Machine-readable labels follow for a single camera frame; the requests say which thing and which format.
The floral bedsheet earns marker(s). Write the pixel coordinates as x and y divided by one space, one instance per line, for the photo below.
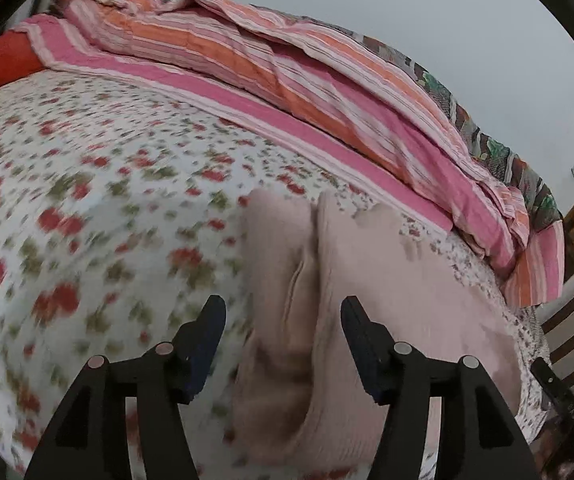
92 185

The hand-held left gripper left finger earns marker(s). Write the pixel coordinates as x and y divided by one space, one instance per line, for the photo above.
204 345

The red pillow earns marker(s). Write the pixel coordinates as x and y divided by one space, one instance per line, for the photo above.
2 60

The dark flower patterned quilt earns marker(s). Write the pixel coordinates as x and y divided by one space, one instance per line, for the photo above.
497 152

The pink orange striped quilt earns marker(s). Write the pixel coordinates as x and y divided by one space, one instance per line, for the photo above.
317 95

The pink ribbed sweater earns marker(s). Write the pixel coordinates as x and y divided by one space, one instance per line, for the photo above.
367 260

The dark smartphone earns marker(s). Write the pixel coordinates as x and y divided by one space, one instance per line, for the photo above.
549 377

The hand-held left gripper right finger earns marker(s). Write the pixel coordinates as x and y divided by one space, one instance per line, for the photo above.
362 345

